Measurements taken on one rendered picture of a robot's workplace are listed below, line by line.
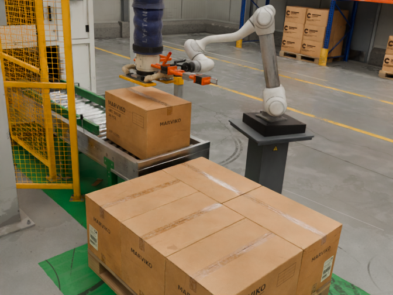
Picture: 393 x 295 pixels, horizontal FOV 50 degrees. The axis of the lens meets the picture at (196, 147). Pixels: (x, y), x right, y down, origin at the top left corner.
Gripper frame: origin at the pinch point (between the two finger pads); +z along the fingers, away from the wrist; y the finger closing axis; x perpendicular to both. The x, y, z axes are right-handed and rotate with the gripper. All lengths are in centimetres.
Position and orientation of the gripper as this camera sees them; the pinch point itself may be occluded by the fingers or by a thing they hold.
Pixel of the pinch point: (169, 69)
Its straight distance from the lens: 305.2
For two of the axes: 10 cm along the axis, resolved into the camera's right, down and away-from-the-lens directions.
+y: -0.6, 9.2, 3.8
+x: -6.7, -3.2, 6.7
